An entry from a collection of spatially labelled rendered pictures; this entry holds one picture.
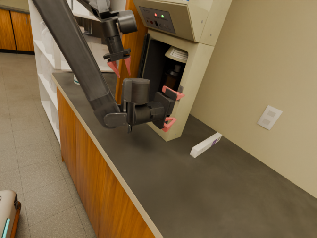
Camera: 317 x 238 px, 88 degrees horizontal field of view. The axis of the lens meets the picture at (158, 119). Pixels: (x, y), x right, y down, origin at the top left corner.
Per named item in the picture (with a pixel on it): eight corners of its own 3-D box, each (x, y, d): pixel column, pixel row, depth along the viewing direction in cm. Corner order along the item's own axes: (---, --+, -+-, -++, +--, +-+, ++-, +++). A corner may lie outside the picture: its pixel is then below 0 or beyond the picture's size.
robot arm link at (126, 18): (102, 16, 65) (95, -2, 57) (130, 9, 66) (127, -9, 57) (110, 44, 64) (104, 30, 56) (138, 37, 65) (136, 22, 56)
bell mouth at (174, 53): (181, 55, 91) (184, 45, 88) (206, 66, 80) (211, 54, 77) (157, 52, 79) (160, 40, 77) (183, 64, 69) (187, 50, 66)
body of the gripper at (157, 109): (173, 100, 48) (154, 102, 44) (165, 128, 53) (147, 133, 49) (160, 91, 52) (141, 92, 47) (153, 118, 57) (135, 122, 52)
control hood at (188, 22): (147, 27, 79) (152, 2, 75) (199, 43, 60) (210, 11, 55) (127, 21, 72) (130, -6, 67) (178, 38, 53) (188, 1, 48)
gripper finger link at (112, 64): (115, 76, 72) (108, 54, 67) (131, 73, 72) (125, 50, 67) (112, 81, 66) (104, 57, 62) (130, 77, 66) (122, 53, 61)
